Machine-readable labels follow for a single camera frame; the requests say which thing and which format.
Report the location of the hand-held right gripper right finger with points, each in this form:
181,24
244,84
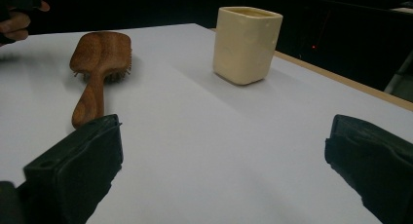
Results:
376,159

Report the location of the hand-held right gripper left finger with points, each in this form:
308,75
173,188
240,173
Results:
74,165

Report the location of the wooden hairbrush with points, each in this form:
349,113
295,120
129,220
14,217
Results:
97,60

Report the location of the cream square cup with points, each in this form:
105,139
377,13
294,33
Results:
245,45

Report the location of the grey metal stand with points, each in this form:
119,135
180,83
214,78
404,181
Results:
400,78

